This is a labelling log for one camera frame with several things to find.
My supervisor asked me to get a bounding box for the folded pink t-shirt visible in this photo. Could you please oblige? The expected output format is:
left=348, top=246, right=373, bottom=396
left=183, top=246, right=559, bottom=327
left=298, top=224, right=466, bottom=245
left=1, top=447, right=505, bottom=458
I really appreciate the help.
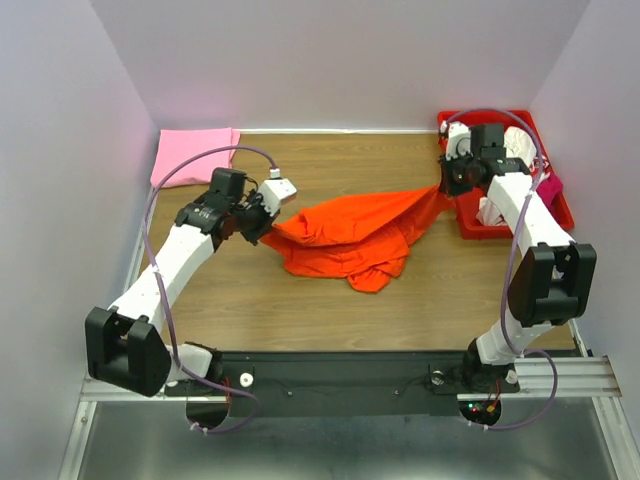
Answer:
left=150, top=128, right=241, bottom=188

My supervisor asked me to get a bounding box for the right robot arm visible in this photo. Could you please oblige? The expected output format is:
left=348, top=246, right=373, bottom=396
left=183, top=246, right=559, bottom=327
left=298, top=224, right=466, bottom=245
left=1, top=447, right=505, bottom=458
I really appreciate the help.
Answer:
left=439, top=121, right=597, bottom=391

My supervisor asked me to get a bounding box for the aluminium rail frame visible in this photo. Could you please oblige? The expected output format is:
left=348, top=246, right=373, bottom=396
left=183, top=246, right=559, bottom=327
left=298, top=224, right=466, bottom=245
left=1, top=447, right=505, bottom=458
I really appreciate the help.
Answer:
left=61, top=217, right=620, bottom=479

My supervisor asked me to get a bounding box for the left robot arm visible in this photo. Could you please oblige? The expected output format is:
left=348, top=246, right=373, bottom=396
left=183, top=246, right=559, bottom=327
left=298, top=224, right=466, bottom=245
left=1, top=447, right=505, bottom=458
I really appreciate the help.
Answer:
left=85, top=168, right=297, bottom=397

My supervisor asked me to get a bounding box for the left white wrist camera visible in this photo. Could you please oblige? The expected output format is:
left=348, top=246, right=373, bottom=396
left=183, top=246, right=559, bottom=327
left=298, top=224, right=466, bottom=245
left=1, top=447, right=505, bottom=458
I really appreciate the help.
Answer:
left=257, top=178, right=297, bottom=217

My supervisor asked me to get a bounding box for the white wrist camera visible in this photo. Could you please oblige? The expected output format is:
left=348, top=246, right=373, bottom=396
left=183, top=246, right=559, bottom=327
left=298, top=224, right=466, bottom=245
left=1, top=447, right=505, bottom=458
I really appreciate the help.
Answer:
left=439, top=121, right=471, bottom=160
left=257, top=178, right=297, bottom=217

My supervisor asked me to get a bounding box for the white garment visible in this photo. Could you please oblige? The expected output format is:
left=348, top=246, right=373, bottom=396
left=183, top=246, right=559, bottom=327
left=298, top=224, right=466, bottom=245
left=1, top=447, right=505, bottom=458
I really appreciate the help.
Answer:
left=476, top=126, right=551, bottom=227

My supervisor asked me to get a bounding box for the magenta garment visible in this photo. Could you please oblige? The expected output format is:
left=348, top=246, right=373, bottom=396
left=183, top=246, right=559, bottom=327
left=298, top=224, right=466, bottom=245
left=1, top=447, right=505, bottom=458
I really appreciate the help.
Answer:
left=536, top=172, right=564, bottom=212

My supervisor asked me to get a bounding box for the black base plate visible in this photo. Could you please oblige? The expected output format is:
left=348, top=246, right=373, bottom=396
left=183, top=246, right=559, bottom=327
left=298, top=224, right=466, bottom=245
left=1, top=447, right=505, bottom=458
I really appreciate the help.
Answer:
left=164, top=349, right=521, bottom=419

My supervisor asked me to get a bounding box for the red plastic bin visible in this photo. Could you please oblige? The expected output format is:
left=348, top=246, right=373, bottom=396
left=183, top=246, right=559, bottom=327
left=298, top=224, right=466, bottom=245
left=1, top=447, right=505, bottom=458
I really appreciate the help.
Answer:
left=437, top=109, right=575, bottom=240

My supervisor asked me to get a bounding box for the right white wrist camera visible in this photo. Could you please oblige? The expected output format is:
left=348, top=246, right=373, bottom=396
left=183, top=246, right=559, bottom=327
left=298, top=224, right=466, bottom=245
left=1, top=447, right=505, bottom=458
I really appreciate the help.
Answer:
left=439, top=121, right=471, bottom=160

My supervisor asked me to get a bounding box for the orange t-shirt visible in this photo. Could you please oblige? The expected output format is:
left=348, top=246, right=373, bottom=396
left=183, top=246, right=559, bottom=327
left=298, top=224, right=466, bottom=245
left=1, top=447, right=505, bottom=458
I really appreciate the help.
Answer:
left=261, top=186, right=453, bottom=293

